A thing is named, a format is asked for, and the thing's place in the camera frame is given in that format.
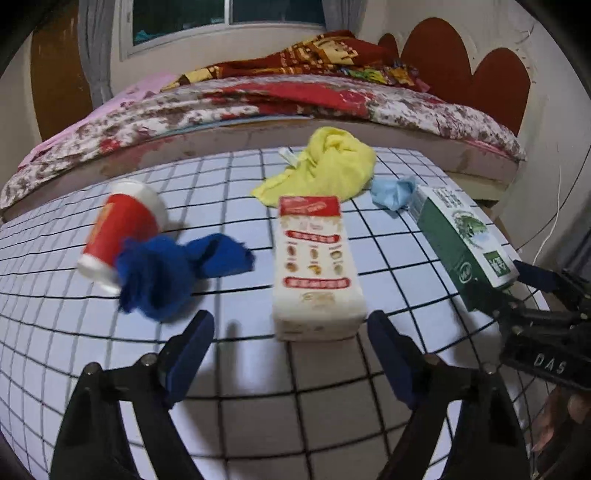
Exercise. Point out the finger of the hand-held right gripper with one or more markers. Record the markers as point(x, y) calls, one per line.
point(501, 308)
point(545, 281)

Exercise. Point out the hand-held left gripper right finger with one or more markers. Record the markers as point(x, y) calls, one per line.
point(392, 362)

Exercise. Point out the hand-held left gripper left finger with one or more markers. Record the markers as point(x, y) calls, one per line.
point(189, 357)

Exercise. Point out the green white carton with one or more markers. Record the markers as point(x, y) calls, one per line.
point(461, 230)

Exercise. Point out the blue cloth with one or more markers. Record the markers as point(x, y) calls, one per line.
point(161, 272)

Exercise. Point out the white carton red label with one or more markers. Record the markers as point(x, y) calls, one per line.
point(316, 272)

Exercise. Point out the red paper cup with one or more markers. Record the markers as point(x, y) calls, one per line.
point(120, 226)

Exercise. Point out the light blue tissue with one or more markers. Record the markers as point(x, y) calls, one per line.
point(390, 196)

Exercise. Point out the yellow cloth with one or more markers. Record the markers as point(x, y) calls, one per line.
point(332, 170)

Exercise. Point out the person's right hand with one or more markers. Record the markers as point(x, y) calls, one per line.
point(563, 424)

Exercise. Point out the white checkered tablecloth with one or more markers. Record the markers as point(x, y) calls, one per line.
point(69, 323)

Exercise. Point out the floral bedsheet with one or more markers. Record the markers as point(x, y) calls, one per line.
point(415, 110)

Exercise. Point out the red white headboard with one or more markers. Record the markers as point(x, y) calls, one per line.
point(485, 69)

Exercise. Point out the bed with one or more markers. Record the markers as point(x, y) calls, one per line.
point(231, 134)

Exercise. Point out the colourful printed pillow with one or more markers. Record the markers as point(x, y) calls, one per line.
point(392, 76)

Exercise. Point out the pink sheet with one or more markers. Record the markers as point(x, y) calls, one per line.
point(129, 92)

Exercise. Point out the wooden door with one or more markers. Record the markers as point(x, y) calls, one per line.
point(55, 78)

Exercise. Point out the red printed blanket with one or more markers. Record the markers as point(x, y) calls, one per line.
point(300, 57)

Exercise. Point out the grey curtain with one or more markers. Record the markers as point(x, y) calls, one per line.
point(341, 14)
point(94, 50)

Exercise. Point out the large sliding window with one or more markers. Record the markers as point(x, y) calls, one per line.
point(221, 23)

